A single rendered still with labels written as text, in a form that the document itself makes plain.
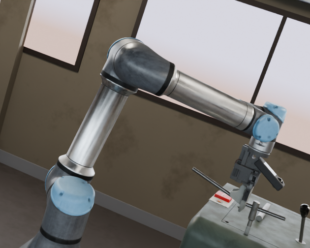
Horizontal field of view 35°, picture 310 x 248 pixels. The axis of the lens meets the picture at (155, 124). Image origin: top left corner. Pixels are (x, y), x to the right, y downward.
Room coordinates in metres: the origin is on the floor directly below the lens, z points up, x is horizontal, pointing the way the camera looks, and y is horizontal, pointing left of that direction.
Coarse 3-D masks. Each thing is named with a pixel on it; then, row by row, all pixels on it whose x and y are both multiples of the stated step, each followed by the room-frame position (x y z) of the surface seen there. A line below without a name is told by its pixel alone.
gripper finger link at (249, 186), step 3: (252, 180) 1.51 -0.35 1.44; (249, 183) 1.50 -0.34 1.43; (252, 183) 1.49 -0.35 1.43; (249, 186) 1.49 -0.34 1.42; (252, 186) 1.51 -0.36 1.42; (246, 189) 1.50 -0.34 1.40; (249, 189) 1.49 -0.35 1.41; (246, 192) 1.50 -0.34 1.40; (249, 192) 1.49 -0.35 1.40; (246, 195) 1.50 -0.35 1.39; (243, 198) 1.51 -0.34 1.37; (246, 198) 1.50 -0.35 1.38
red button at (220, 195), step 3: (219, 192) 1.83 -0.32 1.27; (222, 192) 1.84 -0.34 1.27; (216, 195) 1.80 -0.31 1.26; (219, 195) 1.80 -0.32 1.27; (222, 195) 1.81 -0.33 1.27; (225, 195) 1.82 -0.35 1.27; (219, 198) 1.79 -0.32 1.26; (222, 198) 1.79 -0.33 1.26; (225, 198) 1.79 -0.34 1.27; (228, 198) 1.80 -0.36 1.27; (231, 198) 1.82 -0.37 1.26; (228, 201) 1.78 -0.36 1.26
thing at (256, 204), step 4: (252, 204) 1.52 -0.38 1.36; (256, 204) 1.52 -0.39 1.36; (252, 208) 1.52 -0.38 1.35; (256, 208) 1.52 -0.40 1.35; (252, 212) 1.52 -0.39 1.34; (256, 212) 1.52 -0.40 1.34; (248, 216) 1.52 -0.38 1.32; (252, 216) 1.51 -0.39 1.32; (248, 220) 1.52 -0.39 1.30; (252, 220) 1.52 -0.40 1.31; (248, 224) 1.52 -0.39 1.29; (248, 228) 1.52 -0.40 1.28; (244, 232) 1.52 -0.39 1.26; (248, 232) 1.52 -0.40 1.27
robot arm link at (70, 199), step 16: (64, 176) 1.28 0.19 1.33; (48, 192) 1.28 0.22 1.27; (64, 192) 1.20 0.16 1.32; (80, 192) 1.23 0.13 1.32; (48, 208) 1.21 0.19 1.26; (64, 208) 1.19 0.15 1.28; (80, 208) 1.20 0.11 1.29; (48, 224) 1.20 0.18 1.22; (64, 224) 1.19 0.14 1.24; (80, 224) 1.21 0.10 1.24
